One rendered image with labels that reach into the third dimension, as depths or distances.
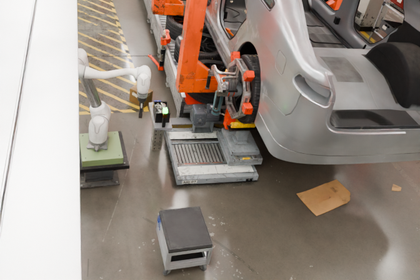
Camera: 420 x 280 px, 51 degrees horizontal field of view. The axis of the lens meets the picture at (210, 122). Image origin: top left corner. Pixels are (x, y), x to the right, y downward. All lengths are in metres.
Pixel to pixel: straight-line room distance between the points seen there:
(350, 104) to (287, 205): 1.15
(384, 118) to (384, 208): 0.99
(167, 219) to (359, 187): 2.26
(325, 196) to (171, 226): 1.79
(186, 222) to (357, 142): 1.46
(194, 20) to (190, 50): 0.31
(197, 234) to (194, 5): 2.04
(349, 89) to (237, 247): 1.84
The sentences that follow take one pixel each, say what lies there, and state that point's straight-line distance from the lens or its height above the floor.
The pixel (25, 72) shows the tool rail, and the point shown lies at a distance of 0.41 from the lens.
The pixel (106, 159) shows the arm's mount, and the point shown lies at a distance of 3.97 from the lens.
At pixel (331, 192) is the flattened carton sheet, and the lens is 4.73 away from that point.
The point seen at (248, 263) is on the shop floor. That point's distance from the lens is 3.86.
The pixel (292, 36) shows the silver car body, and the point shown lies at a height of 1.68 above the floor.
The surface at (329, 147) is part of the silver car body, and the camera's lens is 3.52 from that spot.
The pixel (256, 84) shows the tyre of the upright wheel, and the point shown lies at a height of 1.06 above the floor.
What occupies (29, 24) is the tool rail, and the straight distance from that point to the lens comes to 0.48.
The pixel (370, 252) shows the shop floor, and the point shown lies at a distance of 4.37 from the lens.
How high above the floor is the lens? 3.03
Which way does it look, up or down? 36 degrees down
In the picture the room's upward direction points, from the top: 11 degrees clockwise
